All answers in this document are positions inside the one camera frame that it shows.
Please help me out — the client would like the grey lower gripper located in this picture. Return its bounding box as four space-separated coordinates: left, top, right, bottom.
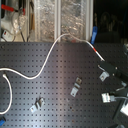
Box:
102 88 128 125

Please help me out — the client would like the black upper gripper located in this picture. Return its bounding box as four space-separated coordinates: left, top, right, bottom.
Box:
99 61 128 82

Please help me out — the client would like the white cable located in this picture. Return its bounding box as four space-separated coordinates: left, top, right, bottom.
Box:
0 34 106 80

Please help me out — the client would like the black perforated breadboard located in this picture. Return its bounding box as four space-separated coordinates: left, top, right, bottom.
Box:
0 43 128 128

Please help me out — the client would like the clear plastic wrapped panel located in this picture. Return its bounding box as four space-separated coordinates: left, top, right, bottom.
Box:
34 0 90 42

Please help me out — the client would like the blue object bottom left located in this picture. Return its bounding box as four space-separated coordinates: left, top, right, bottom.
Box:
0 116 6 126

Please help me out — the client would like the metal cable clip upper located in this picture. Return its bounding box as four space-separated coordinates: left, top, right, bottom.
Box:
75 77 82 88

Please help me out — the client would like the metal cable clip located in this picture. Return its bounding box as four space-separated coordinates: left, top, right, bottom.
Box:
70 87 79 97
30 97 45 113
75 77 82 88

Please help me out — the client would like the metal cable clip middle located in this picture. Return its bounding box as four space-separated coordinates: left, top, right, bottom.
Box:
70 87 79 97

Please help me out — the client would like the blue clamp handle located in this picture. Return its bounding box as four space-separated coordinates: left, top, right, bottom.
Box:
91 26 98 44

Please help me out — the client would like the metal cable clip lower left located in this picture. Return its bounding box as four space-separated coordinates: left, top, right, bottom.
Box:
30 97 45 113

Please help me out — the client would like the white cable left edge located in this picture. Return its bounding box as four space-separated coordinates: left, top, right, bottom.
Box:
0 73 14 115

